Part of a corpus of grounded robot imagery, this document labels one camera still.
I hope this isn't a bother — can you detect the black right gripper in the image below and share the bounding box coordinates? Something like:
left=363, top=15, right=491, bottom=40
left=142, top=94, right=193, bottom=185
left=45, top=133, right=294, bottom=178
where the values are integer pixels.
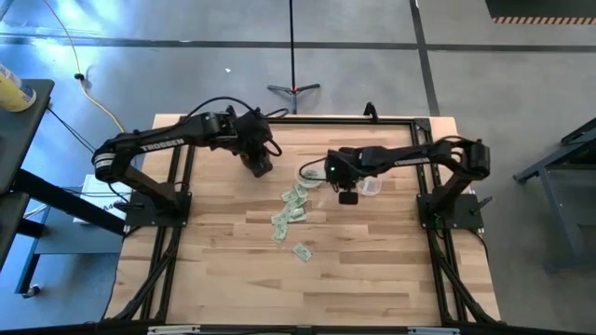
left=324, top=147, right=372, bottom=193

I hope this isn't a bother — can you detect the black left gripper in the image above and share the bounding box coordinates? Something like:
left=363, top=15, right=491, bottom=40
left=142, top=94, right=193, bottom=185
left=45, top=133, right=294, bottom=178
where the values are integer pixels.
left=235, top=109, right=276, bottom=179

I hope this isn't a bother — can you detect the clear plastic bowl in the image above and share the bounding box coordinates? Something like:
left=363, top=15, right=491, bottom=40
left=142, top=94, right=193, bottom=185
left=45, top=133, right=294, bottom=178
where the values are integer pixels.
left=294, top=160, right=330, bottom=190

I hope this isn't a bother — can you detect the small clear plastic container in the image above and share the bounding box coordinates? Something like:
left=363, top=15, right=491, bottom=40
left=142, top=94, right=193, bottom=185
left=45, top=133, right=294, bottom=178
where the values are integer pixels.
left=356, top=175, right=384, bottom=197

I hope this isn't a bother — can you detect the black tripod stand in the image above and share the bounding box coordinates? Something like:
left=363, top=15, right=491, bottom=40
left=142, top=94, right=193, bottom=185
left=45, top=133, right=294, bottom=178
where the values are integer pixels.
left=266, top=0, right=322, bottom=115

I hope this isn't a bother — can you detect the white paper box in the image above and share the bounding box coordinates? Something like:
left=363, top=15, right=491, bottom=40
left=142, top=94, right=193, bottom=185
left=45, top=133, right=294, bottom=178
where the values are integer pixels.
left=73, top=173, right=136, bottom=225

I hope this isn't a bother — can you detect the grey blue metal table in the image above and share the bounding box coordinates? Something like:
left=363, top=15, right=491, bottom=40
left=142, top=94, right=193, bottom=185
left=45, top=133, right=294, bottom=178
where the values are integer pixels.
left=512, top=115, right=596, bottom=275

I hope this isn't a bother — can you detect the black side table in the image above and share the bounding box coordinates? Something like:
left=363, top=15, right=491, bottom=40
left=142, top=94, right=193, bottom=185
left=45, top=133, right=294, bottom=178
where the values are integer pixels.
left=0, top=77, right=128, bottom=299

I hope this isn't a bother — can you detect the black hazard striped mat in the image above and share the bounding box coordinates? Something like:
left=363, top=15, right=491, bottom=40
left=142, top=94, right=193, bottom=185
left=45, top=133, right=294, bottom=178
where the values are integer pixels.
left=483, top=0, right=596, bottom=26

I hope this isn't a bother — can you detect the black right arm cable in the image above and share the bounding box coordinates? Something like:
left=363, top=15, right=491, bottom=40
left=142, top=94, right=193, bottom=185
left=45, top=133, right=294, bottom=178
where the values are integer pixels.
left=297, top=156, right=330, bottom=183

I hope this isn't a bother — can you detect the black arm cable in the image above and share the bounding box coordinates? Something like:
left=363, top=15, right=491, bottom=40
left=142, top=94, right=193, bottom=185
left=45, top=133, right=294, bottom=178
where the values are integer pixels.
left=297, top=156, right=330, bottom=183
left=184, top=95, right=260, bottom=120

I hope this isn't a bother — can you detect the black aluminium table frame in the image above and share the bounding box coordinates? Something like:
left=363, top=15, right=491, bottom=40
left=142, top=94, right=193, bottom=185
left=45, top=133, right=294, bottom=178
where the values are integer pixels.
left=104, top=114, right=502, bottom=335

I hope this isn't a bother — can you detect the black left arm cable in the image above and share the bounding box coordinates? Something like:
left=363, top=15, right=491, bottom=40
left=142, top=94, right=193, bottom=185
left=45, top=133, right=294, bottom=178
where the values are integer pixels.
left=184, top=95, right=260, bottom=120

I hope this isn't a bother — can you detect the thin black floor cable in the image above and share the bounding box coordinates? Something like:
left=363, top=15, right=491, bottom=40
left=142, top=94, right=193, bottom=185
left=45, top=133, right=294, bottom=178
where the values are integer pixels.
left=45, top=105, right=99, bottom=157

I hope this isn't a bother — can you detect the yellow cable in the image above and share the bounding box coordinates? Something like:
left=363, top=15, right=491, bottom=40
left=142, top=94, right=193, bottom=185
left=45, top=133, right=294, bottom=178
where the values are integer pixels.
left=42, top=0, right=128, bottom=135

